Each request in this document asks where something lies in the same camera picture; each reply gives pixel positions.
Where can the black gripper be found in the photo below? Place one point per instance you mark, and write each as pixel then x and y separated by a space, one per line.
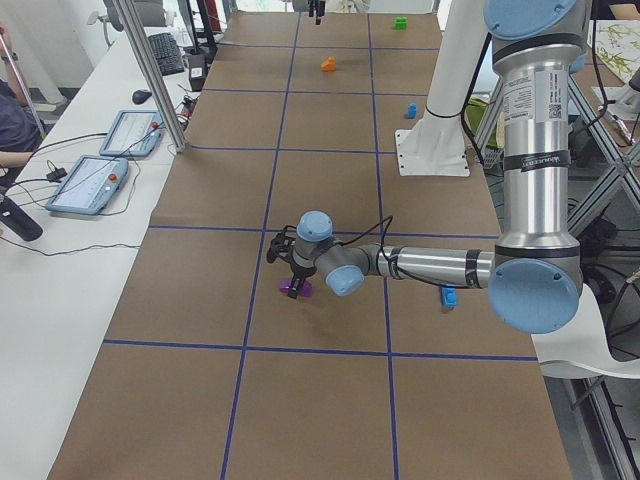
pixel 301 272

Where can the purple trapezoid block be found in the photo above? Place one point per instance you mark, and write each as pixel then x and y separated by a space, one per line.
pixel 306 290

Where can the orange trapezoid block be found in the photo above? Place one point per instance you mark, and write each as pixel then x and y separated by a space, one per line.
pixel 329 65

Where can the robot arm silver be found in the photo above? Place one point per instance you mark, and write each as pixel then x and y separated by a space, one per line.
pixel 532 274

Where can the green block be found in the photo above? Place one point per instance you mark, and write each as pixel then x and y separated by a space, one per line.
pixel 400 23

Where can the long blue four-stud block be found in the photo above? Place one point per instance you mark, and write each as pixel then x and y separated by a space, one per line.
pixel 448 296

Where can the black keyboard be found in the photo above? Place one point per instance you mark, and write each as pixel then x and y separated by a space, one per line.
pixel 167 53

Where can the black computer mouse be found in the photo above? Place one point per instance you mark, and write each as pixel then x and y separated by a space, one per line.
pixel 140 96

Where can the far blue teach pendant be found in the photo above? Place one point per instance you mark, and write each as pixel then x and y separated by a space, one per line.
pixel 134 133

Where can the blue teach pendant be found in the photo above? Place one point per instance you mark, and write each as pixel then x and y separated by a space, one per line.
pixel 134 133
pixel 89 186

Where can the near blue teach pendant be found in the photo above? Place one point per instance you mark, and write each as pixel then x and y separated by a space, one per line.
pixel 89 186

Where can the black bottle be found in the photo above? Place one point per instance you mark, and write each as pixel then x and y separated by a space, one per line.
pixel 16 219

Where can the white chair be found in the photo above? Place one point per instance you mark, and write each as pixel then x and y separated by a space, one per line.
pixel 579 349

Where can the seated person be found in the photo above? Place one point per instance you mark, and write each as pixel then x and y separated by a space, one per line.
pixel 20 129

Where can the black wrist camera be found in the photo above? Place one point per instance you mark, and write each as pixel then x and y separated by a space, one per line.
pixel 281 245

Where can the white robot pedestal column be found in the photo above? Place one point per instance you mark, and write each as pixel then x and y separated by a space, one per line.
pixel 435 146

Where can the aluminium frame post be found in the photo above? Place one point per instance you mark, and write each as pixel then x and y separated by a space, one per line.
pixel 141 48

